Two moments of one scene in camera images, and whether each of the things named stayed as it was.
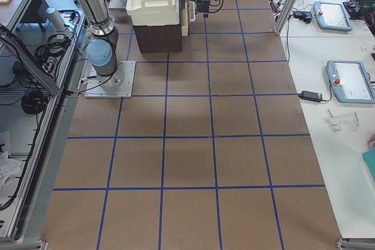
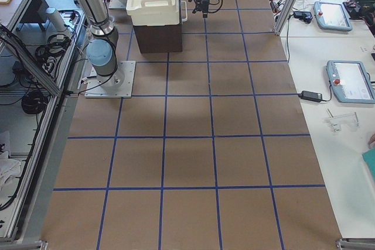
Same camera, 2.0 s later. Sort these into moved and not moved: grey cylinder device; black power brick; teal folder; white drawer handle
Moved: white drawer handle
Not moved: grey cylinder device; teal folder; black power brick
